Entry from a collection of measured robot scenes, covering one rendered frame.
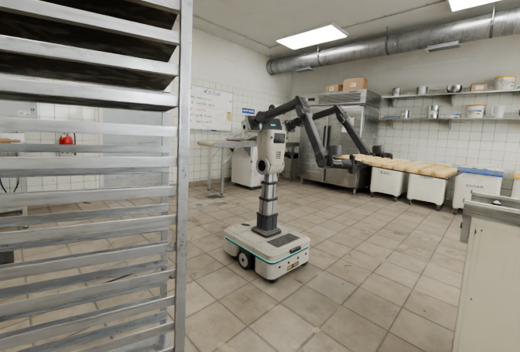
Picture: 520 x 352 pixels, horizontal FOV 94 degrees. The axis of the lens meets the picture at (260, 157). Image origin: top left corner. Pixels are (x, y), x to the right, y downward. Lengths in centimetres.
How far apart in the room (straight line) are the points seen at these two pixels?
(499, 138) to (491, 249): 421
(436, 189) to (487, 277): 361
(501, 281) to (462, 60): 467
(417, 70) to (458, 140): 150
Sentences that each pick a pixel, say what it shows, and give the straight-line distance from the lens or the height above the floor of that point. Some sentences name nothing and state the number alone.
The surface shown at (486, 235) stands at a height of 77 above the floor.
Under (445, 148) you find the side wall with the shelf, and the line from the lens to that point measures 560.
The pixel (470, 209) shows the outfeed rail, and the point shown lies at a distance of 142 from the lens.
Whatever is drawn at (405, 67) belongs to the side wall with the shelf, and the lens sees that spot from 592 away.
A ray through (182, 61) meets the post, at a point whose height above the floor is 134.
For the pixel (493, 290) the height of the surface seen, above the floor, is 55.
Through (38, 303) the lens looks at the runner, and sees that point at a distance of 92.
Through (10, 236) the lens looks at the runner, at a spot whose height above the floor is 87.
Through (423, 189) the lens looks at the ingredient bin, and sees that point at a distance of 504.
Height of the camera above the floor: 115
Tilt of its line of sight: 6 degrees down
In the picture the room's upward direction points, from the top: 3 degrees clockwise
